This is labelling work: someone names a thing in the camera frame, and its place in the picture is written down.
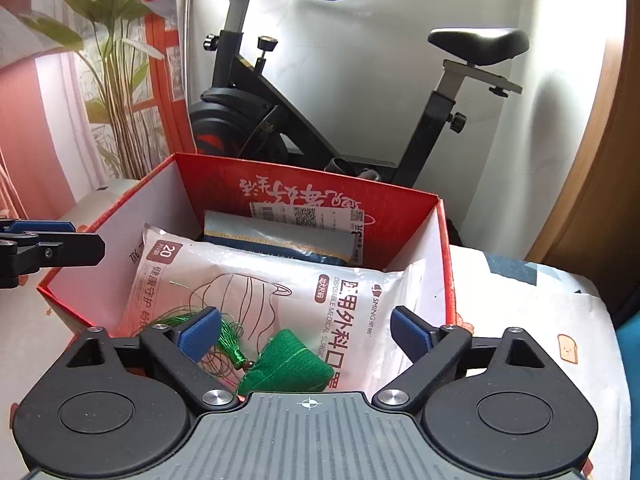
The metal pole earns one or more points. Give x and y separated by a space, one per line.
188 15

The black exercise bike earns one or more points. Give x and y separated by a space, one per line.
230 110

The white face mask packet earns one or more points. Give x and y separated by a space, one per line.
300 285

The green tasselled sachet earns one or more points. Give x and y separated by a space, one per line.
295 360

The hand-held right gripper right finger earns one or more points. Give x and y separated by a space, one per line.
410 332

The wooden door panel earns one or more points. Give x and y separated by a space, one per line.
600 185

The red cardboard box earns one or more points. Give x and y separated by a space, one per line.
215 180

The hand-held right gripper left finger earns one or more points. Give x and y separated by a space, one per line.
200 336

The green leafy plant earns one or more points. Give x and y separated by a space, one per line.
110 0

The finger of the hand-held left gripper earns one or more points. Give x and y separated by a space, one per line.
75 250
40 226

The blue grey packet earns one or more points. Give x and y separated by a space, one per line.
280 237

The orange patterned curtain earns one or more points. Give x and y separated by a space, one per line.
30 135

